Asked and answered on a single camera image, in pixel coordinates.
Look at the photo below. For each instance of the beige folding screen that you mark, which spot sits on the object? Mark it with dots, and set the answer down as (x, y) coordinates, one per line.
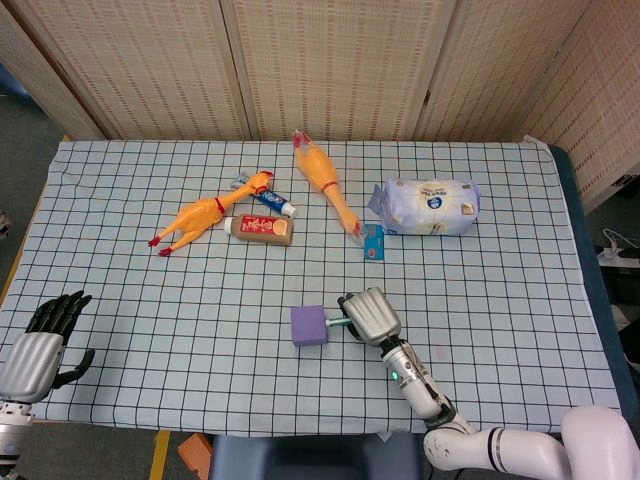
(320, 65)

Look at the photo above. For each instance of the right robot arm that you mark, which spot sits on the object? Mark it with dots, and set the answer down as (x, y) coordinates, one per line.
(450, 415)

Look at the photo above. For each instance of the green marker pen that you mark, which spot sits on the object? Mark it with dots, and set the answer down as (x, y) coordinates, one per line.
(337, 322)

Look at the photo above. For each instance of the checkered tablecloth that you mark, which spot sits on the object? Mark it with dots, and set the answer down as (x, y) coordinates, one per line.
(200, 300)

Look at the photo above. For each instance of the small blue box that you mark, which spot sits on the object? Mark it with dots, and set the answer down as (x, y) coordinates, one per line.
(374, 243)

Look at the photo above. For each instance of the white power strip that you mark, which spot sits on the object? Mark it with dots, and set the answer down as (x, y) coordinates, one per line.
(617, 252)

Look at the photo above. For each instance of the purple foam cube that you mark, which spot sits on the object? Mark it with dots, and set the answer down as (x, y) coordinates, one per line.
(309, 326)

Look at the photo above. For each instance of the dark blue chair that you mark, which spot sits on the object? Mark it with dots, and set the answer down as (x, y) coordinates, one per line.
(315, 457)

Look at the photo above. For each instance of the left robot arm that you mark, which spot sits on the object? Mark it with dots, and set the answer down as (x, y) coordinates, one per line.
(12, 435)

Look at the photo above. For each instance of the orange block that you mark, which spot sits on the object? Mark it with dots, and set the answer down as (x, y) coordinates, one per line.
(194, 451)

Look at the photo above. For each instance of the brown bottle with red label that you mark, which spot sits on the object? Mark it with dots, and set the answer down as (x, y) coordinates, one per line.
(260, 229)

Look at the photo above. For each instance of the pale blue food bag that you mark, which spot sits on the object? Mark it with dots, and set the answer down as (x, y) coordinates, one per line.
(427, 206)

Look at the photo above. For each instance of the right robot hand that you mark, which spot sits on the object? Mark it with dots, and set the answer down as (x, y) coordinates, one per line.
(371, 317)

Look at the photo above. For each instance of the blue toothpaste tube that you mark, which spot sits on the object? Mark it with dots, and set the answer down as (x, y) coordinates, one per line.
(272, 199)

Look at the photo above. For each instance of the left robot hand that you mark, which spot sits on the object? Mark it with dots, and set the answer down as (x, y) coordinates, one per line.
(30, 362)

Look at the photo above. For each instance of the rubber chicken with bent neck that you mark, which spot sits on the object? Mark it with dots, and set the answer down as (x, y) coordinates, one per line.
(210, 211)

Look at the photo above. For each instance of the yellow floor tape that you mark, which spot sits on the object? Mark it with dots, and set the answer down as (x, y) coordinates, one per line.
(160, 455)

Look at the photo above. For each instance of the rubber chicken with straight neck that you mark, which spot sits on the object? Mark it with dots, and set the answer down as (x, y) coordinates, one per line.
(325, 175)

